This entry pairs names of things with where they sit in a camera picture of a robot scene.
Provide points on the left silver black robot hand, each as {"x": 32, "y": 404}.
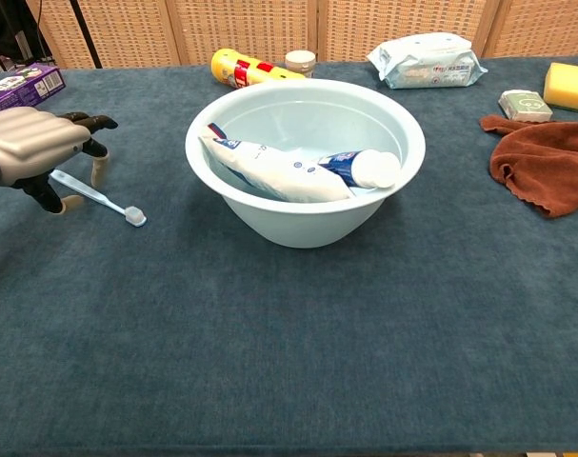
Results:
{"x": 26, "y": 143}

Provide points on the light blue toothbrush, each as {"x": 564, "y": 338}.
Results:
{"x": 107, "y": 202}

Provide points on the blue white toothpaste tube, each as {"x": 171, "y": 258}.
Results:
{"x": 374, "y": 169}

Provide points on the light blue plastic basin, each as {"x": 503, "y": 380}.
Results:
{"x": 317, "y": 224}

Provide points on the purple toothpaste box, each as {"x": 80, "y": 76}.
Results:
{"x": 26, "y": 85}

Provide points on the black tripod stand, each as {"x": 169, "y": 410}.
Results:
{"x": 86, "y": 38}

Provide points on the yellow red canister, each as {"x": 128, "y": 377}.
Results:
{"x": 241, "y": 69}

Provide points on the wicker folding screen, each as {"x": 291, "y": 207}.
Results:
{"x": 250, "y": 28}

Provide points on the small white round jar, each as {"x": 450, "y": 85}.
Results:
{"x": 299, "y": 62}

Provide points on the dark blue table cloth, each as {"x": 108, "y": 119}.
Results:
{"x": 317, "y": 357}

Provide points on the light blue wet wipes pack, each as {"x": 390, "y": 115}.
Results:
{"x": 426, "y": 64}

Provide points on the small green soap box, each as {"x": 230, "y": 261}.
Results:
{"x": 525, "y": 105}

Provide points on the brown towel cloth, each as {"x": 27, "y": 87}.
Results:
{"x": 545, "y": 162}

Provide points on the yellow sponge block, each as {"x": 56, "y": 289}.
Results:
{"x": 569, "y": 85}

